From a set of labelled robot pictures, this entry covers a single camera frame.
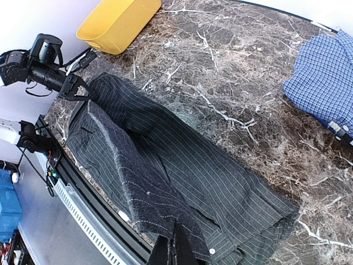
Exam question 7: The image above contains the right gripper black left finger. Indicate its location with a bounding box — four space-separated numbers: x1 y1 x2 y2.
146 235 172 265

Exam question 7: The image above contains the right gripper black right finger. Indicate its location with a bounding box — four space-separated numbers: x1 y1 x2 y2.
172 222 199 265

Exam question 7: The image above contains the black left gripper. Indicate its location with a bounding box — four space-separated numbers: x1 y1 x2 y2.
27 63 98 101

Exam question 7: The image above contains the black pinstriped long sleeve shirt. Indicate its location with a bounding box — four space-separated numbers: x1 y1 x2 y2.
67 73 298 264

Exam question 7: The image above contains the yellow plastic basket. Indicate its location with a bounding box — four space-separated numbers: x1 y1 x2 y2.
77 0 162 55

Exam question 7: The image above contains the blue plastic storage bin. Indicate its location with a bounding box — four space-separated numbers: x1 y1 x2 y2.
1 169 22 243

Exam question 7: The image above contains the blue checked folded shirt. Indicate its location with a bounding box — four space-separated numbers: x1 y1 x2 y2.
283 30 352 134

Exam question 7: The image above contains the white tape scrap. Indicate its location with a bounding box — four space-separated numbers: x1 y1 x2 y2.
311 21 332 32

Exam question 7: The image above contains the white slotted cable duct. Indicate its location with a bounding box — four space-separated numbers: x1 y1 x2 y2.
35 151 130 265

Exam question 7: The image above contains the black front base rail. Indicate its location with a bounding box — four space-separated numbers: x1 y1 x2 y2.
16 114 155 265

